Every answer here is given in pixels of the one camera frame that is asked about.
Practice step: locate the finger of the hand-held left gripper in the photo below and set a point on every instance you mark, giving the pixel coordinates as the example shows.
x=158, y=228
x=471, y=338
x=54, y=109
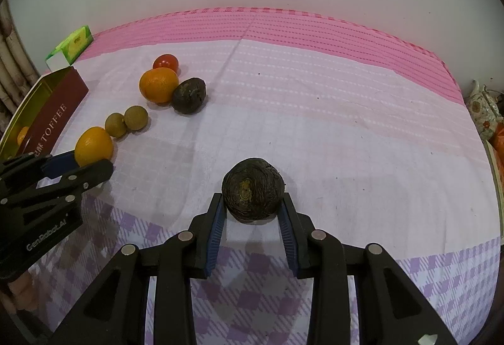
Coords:
x=59, y=164
x=92, y=174

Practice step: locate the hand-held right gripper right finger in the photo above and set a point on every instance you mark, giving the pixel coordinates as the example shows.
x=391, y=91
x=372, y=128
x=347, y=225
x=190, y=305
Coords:
x=289, y=238

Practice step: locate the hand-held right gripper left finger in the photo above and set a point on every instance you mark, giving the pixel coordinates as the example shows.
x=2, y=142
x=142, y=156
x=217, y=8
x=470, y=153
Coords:
x=214, y=235

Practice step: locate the yellowish orange tangerine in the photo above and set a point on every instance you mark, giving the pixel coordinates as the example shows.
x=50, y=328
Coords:
x=93, y=146

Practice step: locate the orange tangerine with stem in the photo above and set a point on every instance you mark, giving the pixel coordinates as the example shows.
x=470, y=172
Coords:
x=23, y=135

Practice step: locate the dark red tin box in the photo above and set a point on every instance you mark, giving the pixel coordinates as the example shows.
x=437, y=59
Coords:
x=51, y=113

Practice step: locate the brown longan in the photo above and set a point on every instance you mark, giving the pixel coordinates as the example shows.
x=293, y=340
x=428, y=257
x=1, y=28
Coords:
x=115, y=125
x=136, y=117

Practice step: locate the large dark brown water chestnut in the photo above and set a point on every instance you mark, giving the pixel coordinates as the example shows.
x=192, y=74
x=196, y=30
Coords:
x=252, y=189

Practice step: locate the large orange tangerine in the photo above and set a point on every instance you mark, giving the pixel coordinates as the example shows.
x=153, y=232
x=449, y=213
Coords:
x=158, y=85

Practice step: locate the small red tomato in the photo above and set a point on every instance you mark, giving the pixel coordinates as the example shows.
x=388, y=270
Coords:
x=165, y=62

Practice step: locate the person's left hand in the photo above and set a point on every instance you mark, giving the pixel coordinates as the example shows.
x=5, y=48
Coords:
x=23, y=290

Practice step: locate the patterned beige curtain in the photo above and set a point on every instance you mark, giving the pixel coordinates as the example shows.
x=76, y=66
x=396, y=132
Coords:
x=12, y=54

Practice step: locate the green and white carton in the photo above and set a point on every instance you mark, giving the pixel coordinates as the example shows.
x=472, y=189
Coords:
x=75, y=42

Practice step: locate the pink and purple checkered tablecloth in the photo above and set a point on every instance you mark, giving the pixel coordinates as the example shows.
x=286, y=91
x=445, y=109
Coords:
x=334, y=113

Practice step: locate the orange plastic bag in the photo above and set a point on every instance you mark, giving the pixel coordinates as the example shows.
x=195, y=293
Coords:
x=500, y=140

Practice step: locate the floral ceramic teapot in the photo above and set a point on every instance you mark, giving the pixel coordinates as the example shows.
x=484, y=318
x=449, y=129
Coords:
x=482, y=109

